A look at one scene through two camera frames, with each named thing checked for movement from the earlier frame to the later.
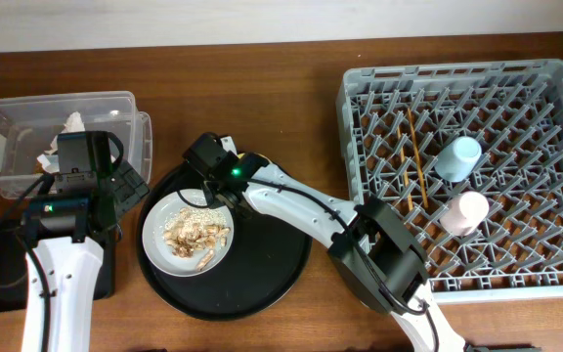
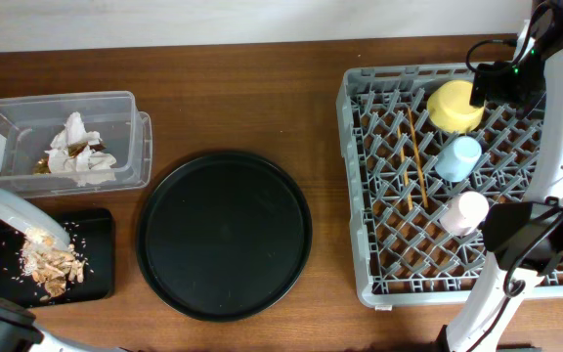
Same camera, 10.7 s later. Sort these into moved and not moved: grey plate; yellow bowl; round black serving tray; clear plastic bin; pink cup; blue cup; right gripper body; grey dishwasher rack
Moved: yellow bowl; grey plate; right gripper body
Not moved: pink cup; blue cup; grey dishwasher rack; round black serving tray; clear plastic bin
